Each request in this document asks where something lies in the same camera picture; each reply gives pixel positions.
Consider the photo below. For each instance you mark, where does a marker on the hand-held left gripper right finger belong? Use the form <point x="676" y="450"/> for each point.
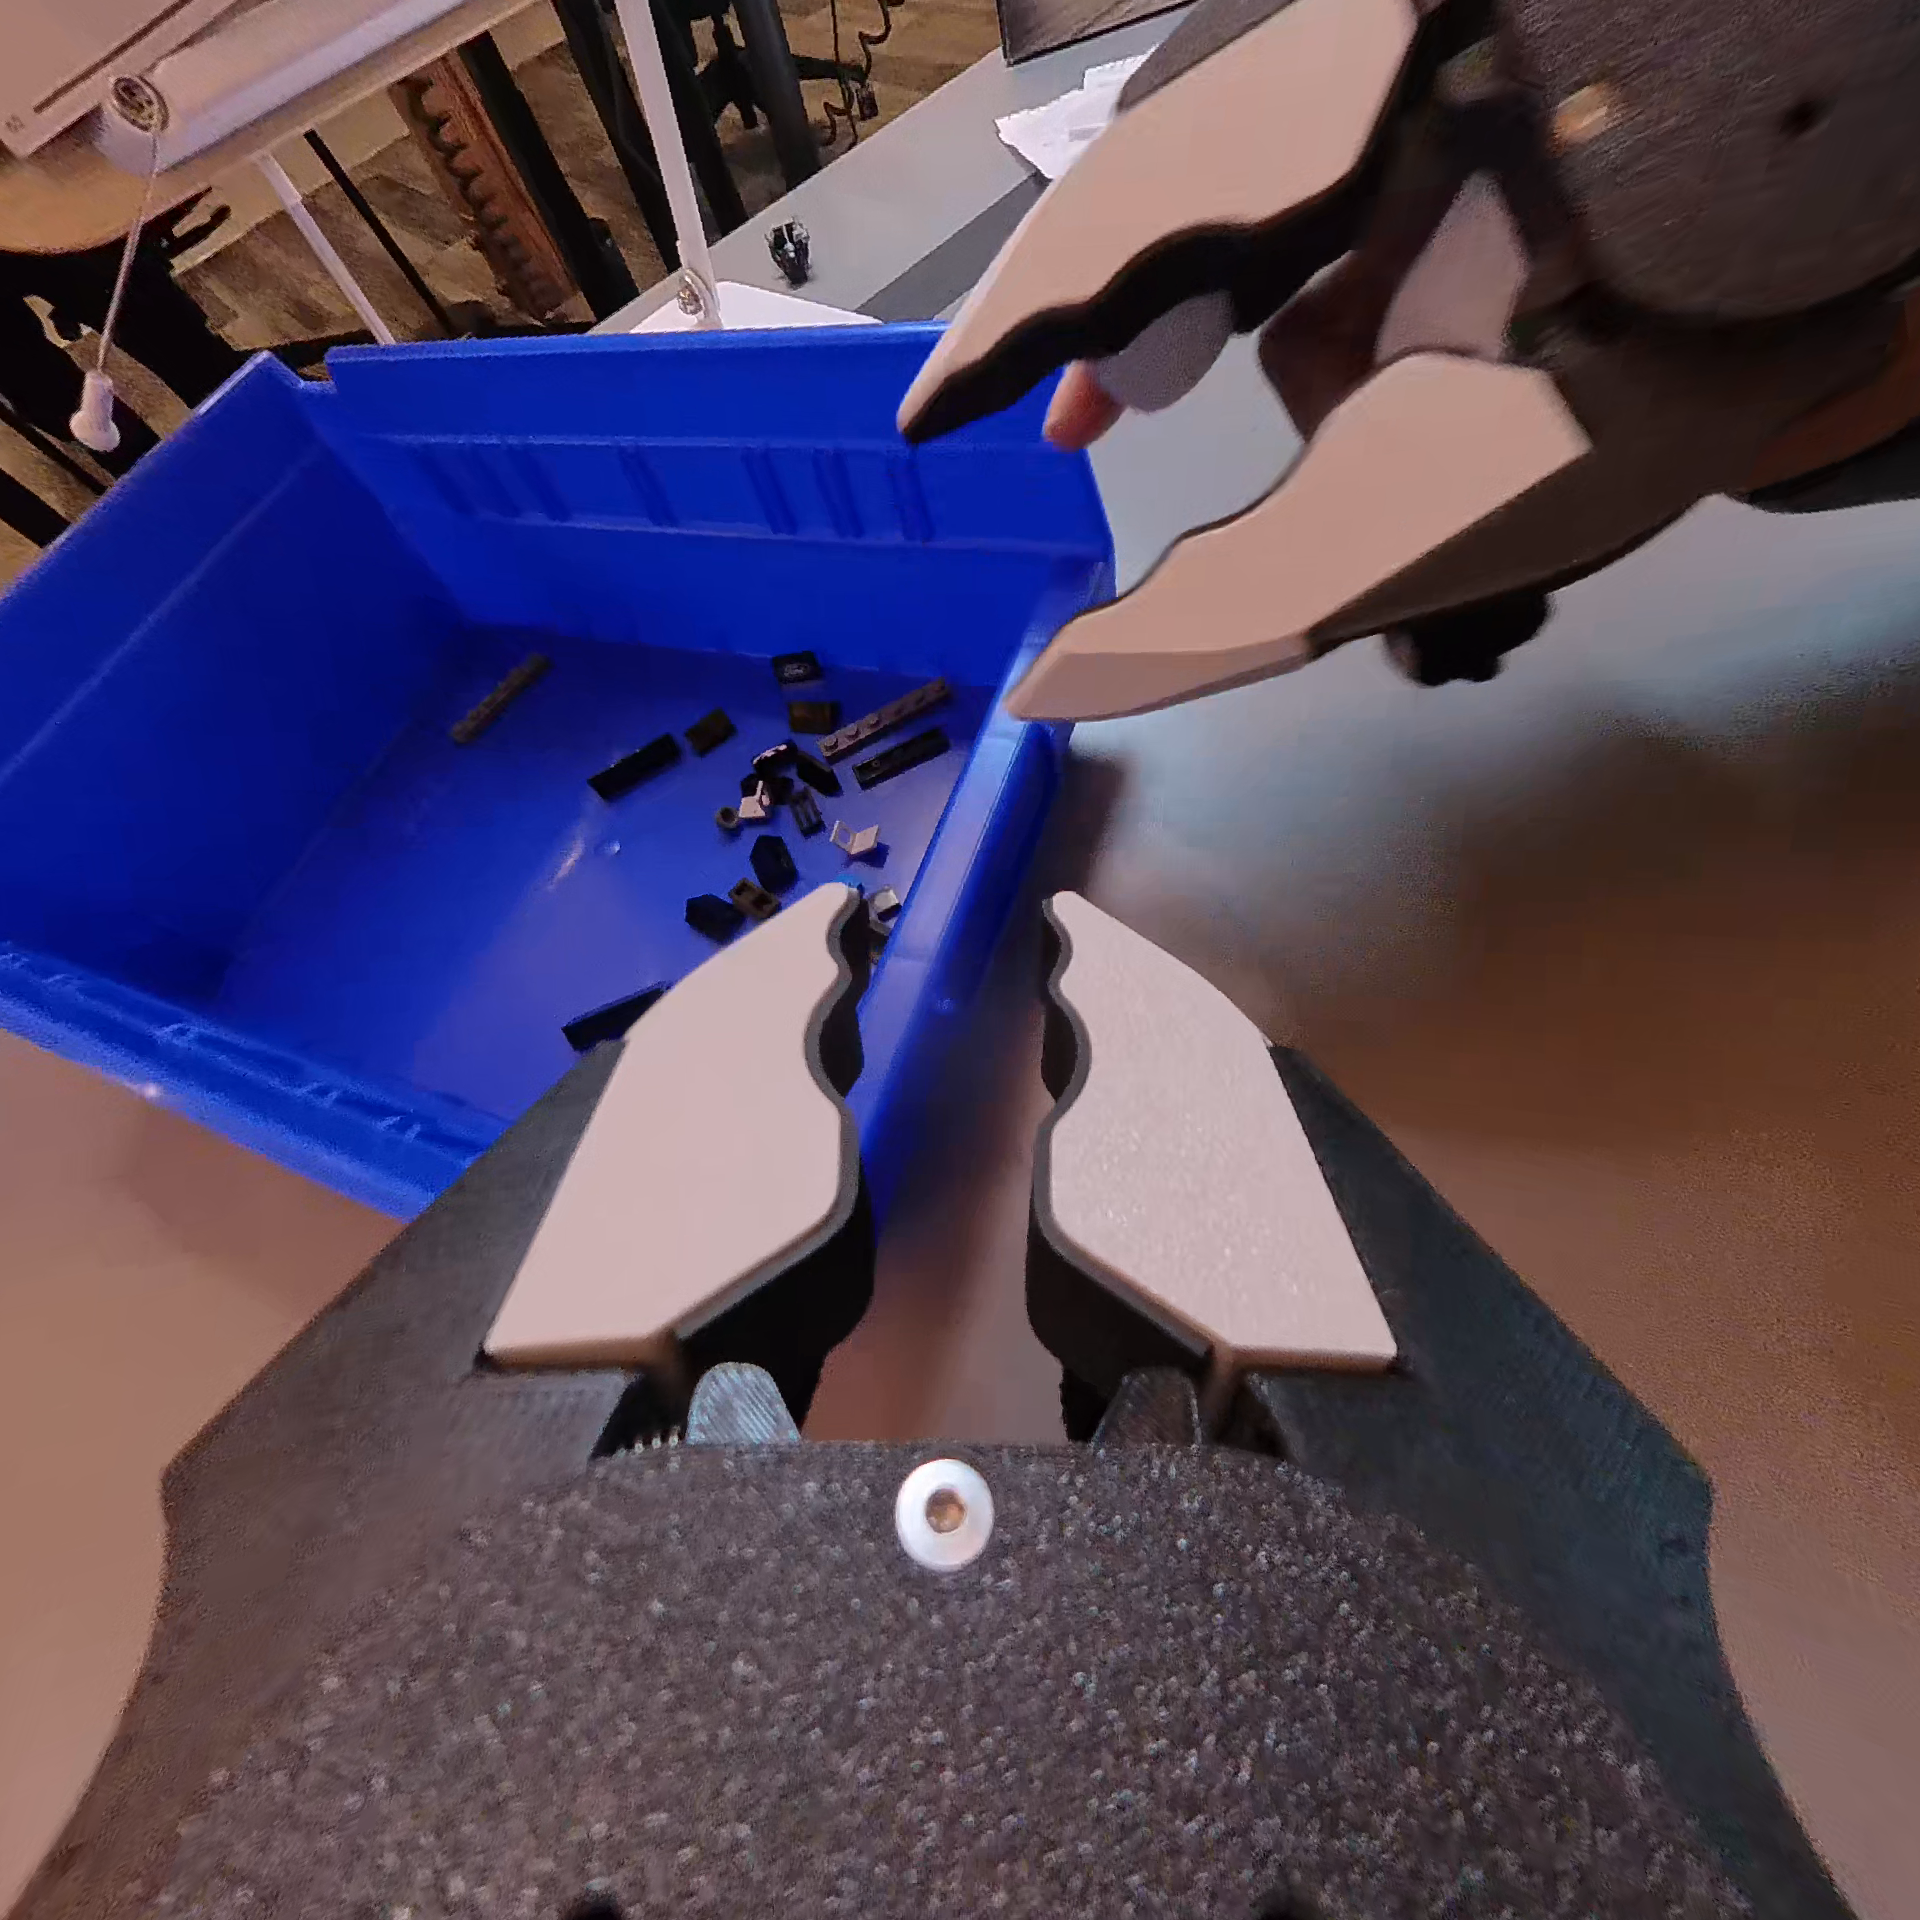
<point x="1201" y="1187"/>

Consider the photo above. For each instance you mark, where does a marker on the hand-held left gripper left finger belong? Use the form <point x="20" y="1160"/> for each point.
<point x="684" y="1187"/>

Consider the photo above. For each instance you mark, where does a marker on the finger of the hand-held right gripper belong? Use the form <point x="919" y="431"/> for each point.
<point x="1231" y="150"/>
<point x="1380" y="510"/>

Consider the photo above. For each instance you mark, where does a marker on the small lego bricks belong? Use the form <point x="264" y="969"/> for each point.
<point x="637" y="769"/>

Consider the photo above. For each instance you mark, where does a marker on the blue plastic bin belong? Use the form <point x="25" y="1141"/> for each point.
<point x="301" y="750"/>

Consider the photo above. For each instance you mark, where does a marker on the person's right hand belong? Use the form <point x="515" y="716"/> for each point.
<point x="1336" y="331"/>

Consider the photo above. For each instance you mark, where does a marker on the white paper bags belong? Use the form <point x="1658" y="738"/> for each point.
<point x="1075" y="121"/>

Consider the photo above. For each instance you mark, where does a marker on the white book stand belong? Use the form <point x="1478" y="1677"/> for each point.
<point x="751" y="307"/>

